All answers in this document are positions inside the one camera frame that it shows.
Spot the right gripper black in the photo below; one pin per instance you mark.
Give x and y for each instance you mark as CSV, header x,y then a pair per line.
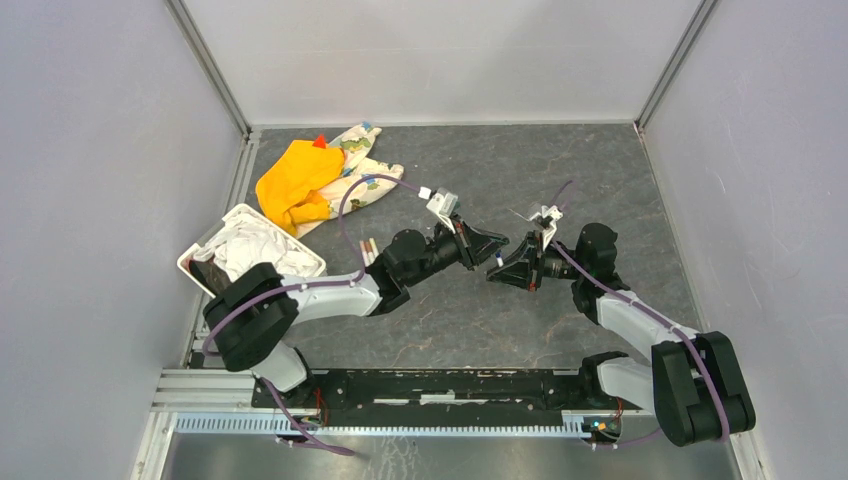
x,y
521,272

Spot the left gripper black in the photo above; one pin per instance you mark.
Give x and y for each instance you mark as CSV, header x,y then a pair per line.
x,y
474,249

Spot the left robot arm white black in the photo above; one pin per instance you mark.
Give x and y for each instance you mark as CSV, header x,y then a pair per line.
x,y
250,318

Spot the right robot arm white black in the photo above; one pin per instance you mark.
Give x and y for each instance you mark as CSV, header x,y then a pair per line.
x,y
690,381

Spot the yellow orange cloth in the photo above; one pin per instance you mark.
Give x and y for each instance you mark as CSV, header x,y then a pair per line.
x,y
289,192

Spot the white laundry basket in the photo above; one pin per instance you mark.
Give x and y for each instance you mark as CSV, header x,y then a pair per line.
x,y
182,262

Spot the black garment in basket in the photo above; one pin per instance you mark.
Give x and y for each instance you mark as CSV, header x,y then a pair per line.
x,y
211,277

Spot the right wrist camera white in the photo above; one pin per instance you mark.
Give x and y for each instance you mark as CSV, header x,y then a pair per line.
x,y
545,218

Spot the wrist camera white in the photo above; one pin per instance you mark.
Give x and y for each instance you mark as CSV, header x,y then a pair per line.
x,y
545,218
442,203

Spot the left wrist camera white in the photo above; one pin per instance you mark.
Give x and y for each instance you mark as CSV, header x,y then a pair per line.
x,y
442,203

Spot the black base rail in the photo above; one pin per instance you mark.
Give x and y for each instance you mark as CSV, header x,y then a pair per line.
x,y
450,398

